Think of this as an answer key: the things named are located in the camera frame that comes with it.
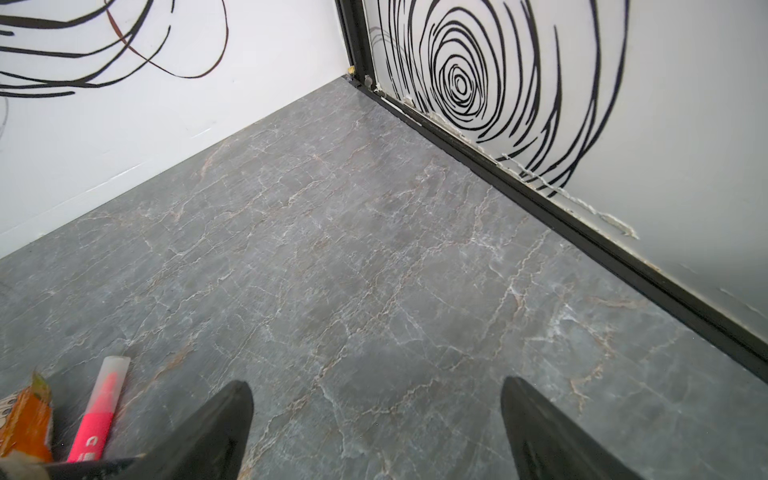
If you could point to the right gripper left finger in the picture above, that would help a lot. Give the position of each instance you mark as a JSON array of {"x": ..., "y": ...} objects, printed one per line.
[{"x": 210, "y": 444}]

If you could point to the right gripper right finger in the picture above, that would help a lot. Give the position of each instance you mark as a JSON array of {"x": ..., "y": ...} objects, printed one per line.
[{"x": 547, "y": 444}]

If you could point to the orange snack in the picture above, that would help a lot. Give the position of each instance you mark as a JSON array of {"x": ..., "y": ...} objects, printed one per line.
[{"x": 27, "y": 422}]

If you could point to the pink marker pen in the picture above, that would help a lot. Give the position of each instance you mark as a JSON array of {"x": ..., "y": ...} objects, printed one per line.
[{"x": 94, "y": 428}]

